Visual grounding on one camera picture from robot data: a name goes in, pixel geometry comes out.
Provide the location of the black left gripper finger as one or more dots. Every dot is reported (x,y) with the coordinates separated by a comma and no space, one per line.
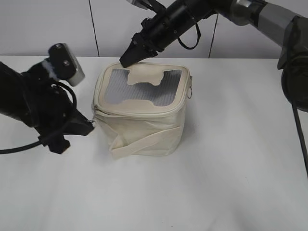
(78,125)

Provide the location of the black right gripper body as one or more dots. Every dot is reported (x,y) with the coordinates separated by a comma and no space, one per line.
(163,29)

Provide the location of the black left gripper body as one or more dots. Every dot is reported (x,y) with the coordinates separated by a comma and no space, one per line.
(54,104)

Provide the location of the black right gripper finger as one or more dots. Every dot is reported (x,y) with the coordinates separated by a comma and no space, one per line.
(136,52)

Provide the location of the cream canvas zipper bag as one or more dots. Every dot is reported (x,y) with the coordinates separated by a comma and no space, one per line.
(141,108)

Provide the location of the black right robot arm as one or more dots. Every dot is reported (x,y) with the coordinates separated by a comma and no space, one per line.
(286,28)

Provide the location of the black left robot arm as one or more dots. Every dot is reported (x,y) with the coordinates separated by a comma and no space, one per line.
(16,103)

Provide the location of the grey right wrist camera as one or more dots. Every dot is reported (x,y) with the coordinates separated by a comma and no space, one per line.
(143,4)

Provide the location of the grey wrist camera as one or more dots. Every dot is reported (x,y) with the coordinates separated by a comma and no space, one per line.
(65,65)
(143,4)

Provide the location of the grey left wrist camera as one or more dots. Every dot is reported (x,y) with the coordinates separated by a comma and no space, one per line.
(65,65)

